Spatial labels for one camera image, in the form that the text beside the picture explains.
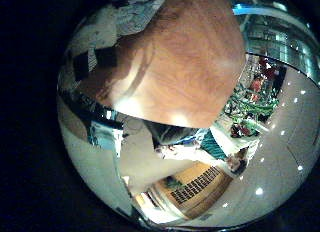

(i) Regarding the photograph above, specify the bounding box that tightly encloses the white red striped cloth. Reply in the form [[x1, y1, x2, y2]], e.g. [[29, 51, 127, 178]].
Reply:
[[113, 0, 169, 36]]

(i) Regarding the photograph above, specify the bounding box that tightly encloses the teal fabric item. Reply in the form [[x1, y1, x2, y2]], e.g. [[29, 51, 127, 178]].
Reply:
[[199, 130, 229, 161]]

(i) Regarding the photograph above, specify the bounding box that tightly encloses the wooden crate with black print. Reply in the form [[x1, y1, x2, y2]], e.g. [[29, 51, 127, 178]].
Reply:
[[146, 161, 234, 220]]

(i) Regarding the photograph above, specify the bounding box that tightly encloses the green and red shelf clutter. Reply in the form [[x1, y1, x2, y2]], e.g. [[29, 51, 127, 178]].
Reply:
[[223, 55, 288, 140]]

